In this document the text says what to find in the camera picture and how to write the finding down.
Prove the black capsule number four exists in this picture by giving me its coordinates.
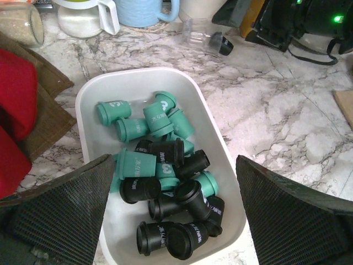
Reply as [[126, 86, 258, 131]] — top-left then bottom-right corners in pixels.
[[174, 179, 211, 221]]

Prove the red cloth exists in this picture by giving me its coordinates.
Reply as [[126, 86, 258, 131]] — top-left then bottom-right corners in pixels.
[[1, 49, 38, 198]]

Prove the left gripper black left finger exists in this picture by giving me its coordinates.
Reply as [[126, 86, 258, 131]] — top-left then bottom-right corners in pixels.
[[1, 154, 114, 264]]

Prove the green capsule number three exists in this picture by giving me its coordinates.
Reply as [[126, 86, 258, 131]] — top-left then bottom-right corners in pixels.
[[168, 108, 195, 139]]

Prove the white thermos jug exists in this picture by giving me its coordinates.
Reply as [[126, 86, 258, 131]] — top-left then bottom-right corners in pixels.
[[179, 0, 227, 21]]

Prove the green coffee capsule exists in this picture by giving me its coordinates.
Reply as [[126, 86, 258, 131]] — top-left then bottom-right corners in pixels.
[[96, 100, 132, 126], [114, 148, 157, 180], [155, 91, 177, 114], [194, 171, 219, 198], [143, 102, 174, 138], [155, 163, 180, 192], [115, 118, 150, 143]]

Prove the brown cardboard sheet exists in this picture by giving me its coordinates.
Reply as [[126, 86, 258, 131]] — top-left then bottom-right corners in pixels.
[[333, 90, 353, 128]]

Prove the blue mug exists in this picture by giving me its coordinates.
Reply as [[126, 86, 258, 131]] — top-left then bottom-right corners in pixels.
[[114, 0, 180, 28]]

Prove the green lid cup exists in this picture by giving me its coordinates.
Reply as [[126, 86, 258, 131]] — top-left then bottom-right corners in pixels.
[[51, 0, 120, 39]]

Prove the black coffee capsule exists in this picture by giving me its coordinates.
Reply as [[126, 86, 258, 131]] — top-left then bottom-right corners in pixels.
[[204, 195, 225, 237], [119, 177, 162, 204], [136, 221, 174, 256], [209, 31, 234, 56], [135, 140, 152, 153], [166, 221, 209, 260], [148, 194, 186, 222], [174, 150, 211, 179], [149, 138, 184, 167]]

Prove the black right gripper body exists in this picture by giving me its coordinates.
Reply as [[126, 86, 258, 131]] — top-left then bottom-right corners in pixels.
[[212, 0, 352, 65]]

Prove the glass jar of grains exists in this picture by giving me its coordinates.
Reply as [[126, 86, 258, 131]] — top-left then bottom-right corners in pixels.
[[1, 2, 44, 47]]

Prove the brown folded cloth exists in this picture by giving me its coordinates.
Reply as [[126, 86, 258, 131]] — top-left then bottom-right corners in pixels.
[[1, 34, 76, 162]]

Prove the clear plastic cup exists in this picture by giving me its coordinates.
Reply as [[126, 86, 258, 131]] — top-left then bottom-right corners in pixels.
[[182, 18, 223, 54]]

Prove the white storage basket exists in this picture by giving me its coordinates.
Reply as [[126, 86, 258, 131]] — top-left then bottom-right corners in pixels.
[[76, 67, 246, 264]]

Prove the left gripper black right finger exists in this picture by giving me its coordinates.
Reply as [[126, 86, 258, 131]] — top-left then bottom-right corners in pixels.
[[236, 155, 352, 264]]

